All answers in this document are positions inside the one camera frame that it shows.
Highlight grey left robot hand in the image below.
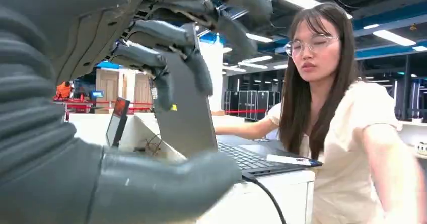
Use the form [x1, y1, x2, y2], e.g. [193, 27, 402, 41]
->
[0, 0, 275, 224]

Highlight white plastic card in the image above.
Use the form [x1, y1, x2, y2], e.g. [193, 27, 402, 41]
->
[266, 154, 323, 167]

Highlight wooden panel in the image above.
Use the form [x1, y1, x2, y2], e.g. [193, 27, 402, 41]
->
[95, 68, 119, 108]
[133, 73, 154, 111]

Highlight person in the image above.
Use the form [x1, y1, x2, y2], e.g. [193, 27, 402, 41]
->
[213, 2, 427, 224]
[55, 81, 74, 100]

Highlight red barrier belt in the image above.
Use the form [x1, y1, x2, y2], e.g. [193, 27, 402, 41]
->
[225, 109, 267, 115]
[53, 97, 154, 115]

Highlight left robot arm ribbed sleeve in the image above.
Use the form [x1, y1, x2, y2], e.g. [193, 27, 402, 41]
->
[0, 5, 78, 180]

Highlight grey laptop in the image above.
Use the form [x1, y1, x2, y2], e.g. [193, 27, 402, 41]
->
[152, 22, 324, 180]

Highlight black equipment case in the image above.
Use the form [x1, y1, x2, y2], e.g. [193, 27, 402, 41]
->
[238, 90, 257, 119]
[224, 90, 239, 116]
[256, 90, 279, 120]

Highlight clear-rimmed eyeglasses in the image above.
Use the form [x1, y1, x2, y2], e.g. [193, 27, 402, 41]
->
[285, 34, 340, 58]

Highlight white cabinet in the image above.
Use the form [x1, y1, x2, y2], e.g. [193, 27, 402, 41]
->
[68, 112, 316, 224]

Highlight white shelf unit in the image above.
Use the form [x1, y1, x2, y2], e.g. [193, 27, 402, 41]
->
[398, 120, 427, 146]

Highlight small white striped object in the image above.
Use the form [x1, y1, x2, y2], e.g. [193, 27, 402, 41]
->
[414, 141, 427, 157]

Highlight brown wire tangle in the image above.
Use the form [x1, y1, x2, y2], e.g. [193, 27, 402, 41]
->
[144, 134, 163, 156]

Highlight black power cable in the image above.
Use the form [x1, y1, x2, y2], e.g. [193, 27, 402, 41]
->
[242, 174, 288, 224]

